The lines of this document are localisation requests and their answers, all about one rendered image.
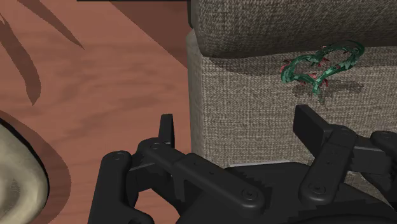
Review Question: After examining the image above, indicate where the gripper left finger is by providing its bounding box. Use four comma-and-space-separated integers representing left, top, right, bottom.
87, 113, 266, 224

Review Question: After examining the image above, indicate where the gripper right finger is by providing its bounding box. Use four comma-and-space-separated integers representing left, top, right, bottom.
292, 104, 397, 206

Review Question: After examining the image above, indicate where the grey fabric sofa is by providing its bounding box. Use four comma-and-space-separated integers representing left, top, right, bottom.
186, 0, 397, 204

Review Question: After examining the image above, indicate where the green heart-shaped wreath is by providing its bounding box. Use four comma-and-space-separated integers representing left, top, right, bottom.
279, 40, 365, 96

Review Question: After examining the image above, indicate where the beige rounded cushion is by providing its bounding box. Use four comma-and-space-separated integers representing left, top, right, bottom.
0, 124, 50, 224

